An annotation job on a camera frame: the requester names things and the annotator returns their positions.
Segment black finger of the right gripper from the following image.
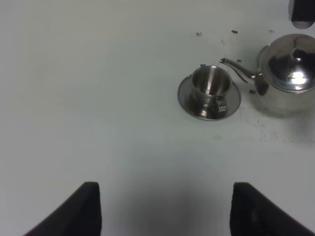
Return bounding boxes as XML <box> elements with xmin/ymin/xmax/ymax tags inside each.
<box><xmin>288</xmin><ymin>0</ymin><xmax>315</xmax><ymax>29</ymax></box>

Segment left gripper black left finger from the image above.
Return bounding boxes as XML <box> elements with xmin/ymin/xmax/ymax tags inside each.
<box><xmin>26</xmin><ymin>182</ymin><xmax>102</xmax><ymax>236</ymax></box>

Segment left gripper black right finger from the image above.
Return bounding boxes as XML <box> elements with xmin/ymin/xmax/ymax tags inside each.
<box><xmin>229</xmin><ymin>182</ymin><xmax>313</xmax><ymax>236</ymax></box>

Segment stainless steel teapot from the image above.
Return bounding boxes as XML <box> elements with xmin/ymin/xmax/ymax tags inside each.
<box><xmin>220</xmin><ymin>34</ymin><xmax>315</xmax><ymax>115</ymax></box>

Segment steel teacup far left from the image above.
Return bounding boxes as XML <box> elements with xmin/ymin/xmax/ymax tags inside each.
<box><xmin>191</xmin><ymin>65</ymin><xmax>232</xmax><ymax>114</ymax></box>

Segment steel saucer far left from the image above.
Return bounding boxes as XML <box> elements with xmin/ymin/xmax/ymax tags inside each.
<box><xmin>177</xmin><ymin>75</ymin><xmax>242</xmax><ymax>120</ymax></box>

